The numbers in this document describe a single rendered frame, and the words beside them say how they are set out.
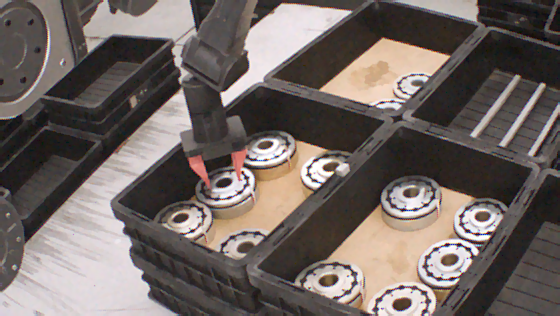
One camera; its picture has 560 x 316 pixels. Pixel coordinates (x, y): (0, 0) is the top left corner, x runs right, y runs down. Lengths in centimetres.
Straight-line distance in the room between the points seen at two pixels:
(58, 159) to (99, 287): 110
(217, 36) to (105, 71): 155
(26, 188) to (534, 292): 176
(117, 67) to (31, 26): 208
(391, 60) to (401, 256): 60
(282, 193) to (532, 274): 50
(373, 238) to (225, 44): 37
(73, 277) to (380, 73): 76
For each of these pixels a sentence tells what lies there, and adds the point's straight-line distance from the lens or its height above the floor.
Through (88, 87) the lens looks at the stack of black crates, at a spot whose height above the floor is 49.
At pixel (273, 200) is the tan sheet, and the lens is 142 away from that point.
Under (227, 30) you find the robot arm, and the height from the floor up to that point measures 117.
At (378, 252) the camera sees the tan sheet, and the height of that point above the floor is 83.
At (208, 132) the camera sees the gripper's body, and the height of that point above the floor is 98.
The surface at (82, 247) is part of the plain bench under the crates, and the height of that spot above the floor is 70.
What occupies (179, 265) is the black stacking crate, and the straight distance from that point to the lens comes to 131.
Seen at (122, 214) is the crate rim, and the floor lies 93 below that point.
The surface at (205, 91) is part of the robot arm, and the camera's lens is 131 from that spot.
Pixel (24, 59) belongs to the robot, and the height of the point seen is 144.
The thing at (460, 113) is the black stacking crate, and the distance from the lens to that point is 158.
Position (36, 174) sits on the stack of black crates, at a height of 38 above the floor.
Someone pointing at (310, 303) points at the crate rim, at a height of 92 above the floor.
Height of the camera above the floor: 170
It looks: 35 degrees down
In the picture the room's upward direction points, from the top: 12 degrees counter-clockwise
